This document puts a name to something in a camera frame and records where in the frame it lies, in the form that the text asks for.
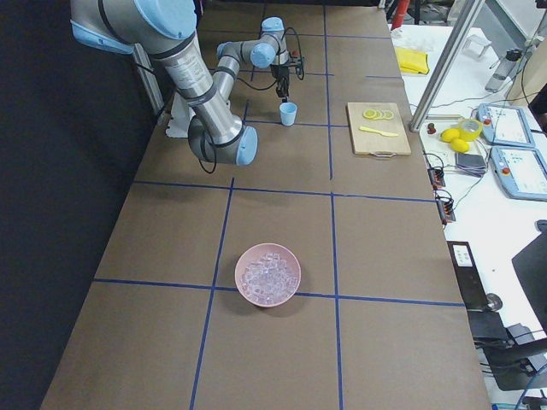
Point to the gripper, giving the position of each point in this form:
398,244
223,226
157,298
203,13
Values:
282,76

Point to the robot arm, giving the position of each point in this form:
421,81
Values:
167,30

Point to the clear ice cubes pile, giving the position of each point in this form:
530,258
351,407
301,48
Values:
269,280

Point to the wooden knife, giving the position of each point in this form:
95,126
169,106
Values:
379,132

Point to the bamboo cutting board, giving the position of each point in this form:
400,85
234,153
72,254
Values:
370,144

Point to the yellow cloth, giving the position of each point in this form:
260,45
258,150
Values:
412,61

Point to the whole lemon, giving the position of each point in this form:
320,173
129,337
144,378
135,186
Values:
450,134
459,145

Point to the pink bowl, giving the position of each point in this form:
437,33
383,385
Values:
254,253

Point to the yellow tape roll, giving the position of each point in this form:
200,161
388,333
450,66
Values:
470,129

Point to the dark notebook stack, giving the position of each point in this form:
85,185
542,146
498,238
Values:
472,164

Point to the teach pendant far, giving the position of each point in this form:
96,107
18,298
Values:
505,125

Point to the teach pendant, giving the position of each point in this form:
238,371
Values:
520,171
505,125

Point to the teach pendant near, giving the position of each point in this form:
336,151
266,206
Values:
520,171

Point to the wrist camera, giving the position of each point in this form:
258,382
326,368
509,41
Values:
296,63

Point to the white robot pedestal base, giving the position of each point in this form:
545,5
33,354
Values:
180,117

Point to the aluminium frame post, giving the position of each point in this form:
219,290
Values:
458,35

